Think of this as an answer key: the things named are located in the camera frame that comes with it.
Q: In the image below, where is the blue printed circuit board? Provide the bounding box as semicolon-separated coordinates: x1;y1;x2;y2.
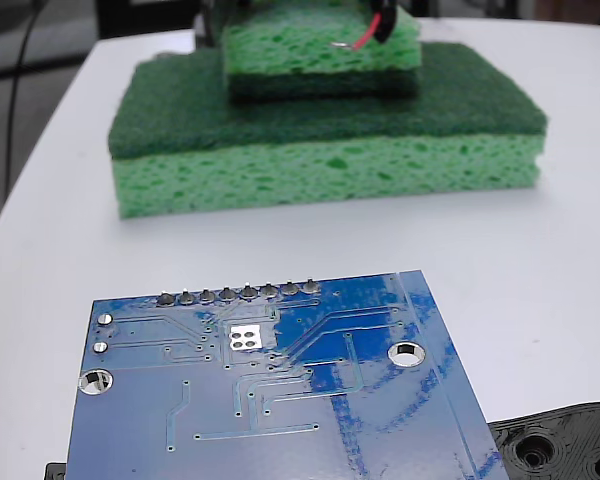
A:
59;268;511;480

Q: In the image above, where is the black plastic holder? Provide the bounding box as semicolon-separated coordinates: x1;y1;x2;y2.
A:
43;398;600;480

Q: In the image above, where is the red wire with metal loop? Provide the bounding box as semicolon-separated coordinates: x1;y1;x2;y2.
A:
329;10;384;53

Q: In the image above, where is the large green scouring sponge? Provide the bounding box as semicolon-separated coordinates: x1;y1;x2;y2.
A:
106;41;551;221

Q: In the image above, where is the black box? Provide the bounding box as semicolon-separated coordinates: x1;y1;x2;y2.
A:
94;0;216;40

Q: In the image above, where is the small green scouring sponge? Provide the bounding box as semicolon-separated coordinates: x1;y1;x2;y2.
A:
220;0;424;107

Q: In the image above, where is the thin black cable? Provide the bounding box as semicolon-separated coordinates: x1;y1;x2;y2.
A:
3;0;47;204

